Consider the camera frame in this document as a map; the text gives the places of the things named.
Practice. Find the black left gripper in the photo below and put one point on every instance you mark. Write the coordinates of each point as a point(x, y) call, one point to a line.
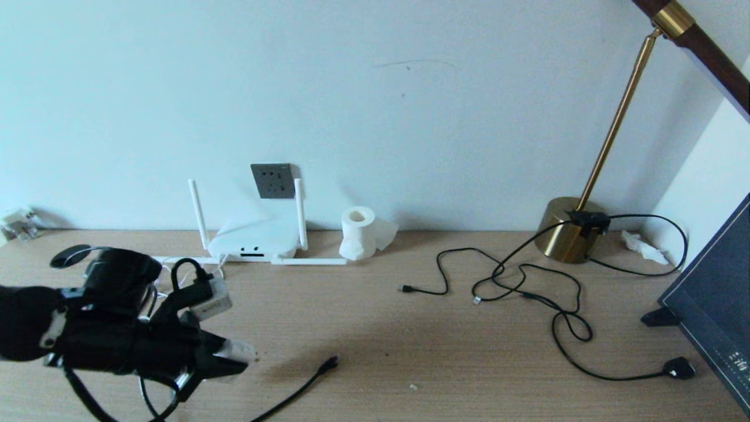
point(117, 340)

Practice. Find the white power adapter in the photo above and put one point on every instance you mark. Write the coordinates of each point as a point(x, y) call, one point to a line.
point(237, 350)

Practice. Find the white router with antennas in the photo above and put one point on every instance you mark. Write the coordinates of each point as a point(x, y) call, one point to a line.
point(252, 243)

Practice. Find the white toilet paper roll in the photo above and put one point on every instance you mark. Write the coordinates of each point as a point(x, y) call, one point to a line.
point(357, 234)

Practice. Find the clear plastic wrapper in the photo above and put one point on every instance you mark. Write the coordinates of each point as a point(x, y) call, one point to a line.
point(20, 224)

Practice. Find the brass desk lamp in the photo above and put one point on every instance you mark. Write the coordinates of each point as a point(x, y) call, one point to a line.
point(562, 234)

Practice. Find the crumpled white tissue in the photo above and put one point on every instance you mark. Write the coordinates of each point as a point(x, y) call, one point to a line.
point(644, 247)

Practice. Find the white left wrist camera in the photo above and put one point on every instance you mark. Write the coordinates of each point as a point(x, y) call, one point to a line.
point(214, 300)

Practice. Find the grey wall socket plate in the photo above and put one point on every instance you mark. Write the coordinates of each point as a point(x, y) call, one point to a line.
point(273, 180)

